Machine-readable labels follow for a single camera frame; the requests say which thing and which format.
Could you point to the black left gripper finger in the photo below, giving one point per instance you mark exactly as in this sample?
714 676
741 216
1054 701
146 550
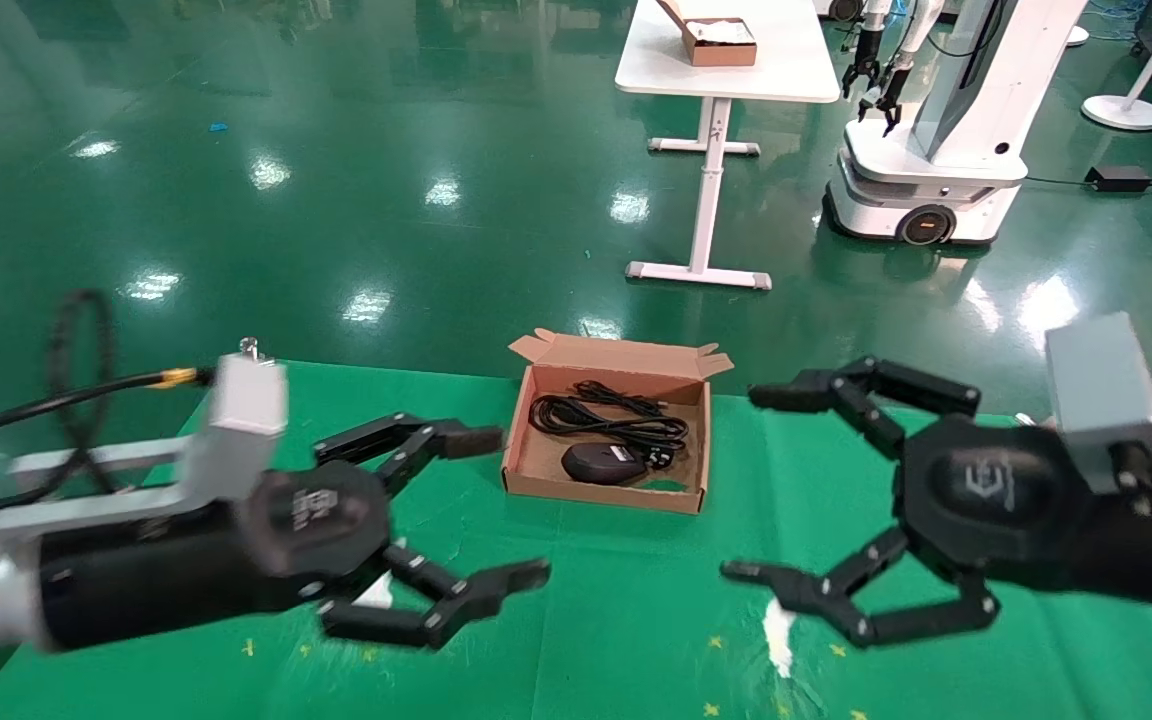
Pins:
456 440
486 595

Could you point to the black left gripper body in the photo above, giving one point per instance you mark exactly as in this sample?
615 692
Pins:
236 560

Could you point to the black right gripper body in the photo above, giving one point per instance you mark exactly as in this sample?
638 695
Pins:
996 500

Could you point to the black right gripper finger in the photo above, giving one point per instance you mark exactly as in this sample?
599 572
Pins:
806 390
816 598

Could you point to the black computer mouse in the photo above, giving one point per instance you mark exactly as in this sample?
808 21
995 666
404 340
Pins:
596 465

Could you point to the open brown cardboard box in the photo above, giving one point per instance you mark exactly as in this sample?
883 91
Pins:
616 360

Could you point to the small brown cardboard box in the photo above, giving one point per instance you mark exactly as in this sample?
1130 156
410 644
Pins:
721 50

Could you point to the green table cloth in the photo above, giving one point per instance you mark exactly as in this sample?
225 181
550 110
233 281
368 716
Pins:
636 620

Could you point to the silver binder clip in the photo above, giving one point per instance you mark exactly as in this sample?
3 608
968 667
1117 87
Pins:
250 348

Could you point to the white wheeled robot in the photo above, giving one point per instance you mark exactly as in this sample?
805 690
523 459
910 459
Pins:
936 180

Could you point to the black gripper of white robot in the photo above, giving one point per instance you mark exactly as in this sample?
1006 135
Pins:
888 95
861 70

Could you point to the white standing desk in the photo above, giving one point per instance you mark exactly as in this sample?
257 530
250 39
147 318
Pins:
766 70

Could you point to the black power adapter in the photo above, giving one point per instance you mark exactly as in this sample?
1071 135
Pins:
1118 178

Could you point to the white floor stand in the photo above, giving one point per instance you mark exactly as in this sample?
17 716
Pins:
1123 112

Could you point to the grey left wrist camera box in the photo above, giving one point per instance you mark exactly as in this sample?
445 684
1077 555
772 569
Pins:
246 420

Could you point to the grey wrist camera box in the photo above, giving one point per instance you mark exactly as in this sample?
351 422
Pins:
1096 390
246 420

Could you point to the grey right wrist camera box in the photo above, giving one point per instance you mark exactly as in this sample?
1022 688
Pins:
1096 390

